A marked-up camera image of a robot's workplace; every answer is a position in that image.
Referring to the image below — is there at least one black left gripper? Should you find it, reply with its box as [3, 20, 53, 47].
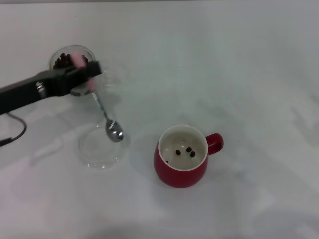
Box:
[0, 60, 103, 116]

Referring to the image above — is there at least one pink handled metal spoon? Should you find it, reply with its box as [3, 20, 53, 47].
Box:
[70, 51, 125, 143]

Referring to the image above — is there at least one pile of dark coffee beans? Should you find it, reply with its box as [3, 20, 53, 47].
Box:
[53, 52, 90, 97]

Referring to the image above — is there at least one clear glass saucer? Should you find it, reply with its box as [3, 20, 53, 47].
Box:
[79, 126, 131, 171]

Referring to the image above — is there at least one red mug with white inside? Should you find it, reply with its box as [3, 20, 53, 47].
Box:
[153, 124, 224, 189]

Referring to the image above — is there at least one clear glass cup with handle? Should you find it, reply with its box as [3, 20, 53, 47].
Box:
[48, 44, 121, 97]

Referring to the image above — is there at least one black cable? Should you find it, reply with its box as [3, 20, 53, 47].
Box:
[0, 112, 28, 148]

